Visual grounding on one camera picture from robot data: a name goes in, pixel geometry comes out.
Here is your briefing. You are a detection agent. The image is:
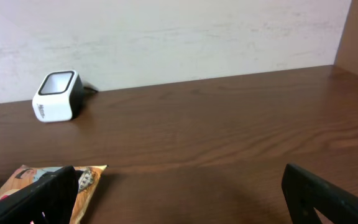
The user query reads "white barcode scanner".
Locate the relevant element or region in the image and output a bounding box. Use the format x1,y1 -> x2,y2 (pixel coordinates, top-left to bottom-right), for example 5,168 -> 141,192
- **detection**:
32,70 -> 85,123

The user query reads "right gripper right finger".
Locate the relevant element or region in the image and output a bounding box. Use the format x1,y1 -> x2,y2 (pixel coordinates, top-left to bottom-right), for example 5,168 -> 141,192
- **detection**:
282,164 -> 358,223

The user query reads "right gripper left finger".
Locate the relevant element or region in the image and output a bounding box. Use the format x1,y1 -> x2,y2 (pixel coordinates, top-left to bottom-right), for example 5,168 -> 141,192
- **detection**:
0,166 -> 79,224

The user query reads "yellow snack chip bag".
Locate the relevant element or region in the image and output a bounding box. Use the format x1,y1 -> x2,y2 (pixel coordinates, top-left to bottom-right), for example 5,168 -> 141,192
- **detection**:
0,165 -> 107,224

